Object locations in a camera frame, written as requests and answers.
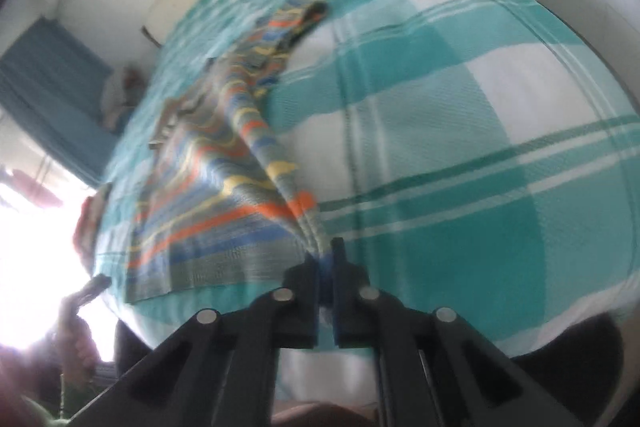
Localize red cushion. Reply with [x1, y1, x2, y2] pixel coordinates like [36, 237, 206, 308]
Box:
[73, 196, 101, 272]

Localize pile of clothes on chair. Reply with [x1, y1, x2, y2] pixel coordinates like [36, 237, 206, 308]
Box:
[100, 63, 148, 134]

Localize blue curtain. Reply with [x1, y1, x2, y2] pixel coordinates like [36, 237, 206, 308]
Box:
[1, 17, 117, 187]

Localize person's left hand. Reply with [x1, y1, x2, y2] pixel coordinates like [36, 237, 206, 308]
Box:
[54, 291, 100, 388]

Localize multicolour striped knitted sweater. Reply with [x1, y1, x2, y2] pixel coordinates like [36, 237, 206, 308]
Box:
[124, 0, 329, 303]

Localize teal white plaid bedspread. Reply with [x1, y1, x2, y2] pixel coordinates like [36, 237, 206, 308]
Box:
[96, 0, 639, 355]

